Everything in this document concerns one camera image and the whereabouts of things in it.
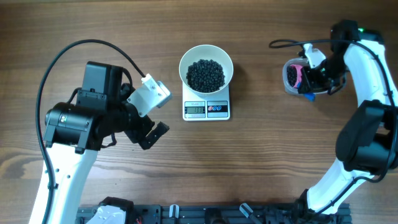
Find pink scoop with blue handle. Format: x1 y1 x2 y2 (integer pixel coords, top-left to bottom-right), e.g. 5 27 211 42
292 65 303 89

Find black beans in bowl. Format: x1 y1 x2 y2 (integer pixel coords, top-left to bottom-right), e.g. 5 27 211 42
186 59 225 93

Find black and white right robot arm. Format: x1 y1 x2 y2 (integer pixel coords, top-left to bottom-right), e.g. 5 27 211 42
282 20 397 223

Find white bowl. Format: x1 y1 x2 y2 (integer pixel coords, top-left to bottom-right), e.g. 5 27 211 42
178 45 234 93

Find white digital kitchen scale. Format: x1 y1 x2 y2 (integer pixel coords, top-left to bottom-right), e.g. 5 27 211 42
182 84 231 121

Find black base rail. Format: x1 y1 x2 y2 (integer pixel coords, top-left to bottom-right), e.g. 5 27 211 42
75 203 353 224

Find black beans pile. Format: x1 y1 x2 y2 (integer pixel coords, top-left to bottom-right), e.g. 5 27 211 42
287 65 298 87

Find clear plastic container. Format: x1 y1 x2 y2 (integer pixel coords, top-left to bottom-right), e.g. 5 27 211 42
282 57 319 95

